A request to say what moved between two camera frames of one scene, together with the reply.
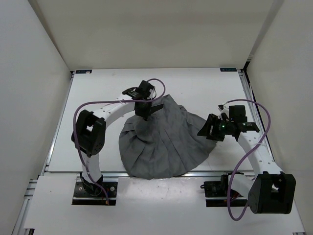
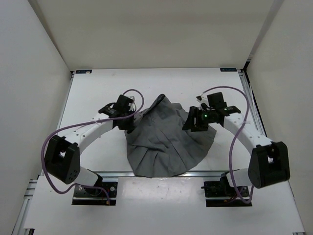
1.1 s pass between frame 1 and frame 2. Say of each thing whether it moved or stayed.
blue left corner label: stayed
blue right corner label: stayed
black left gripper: moved
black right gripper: moved
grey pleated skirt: moved
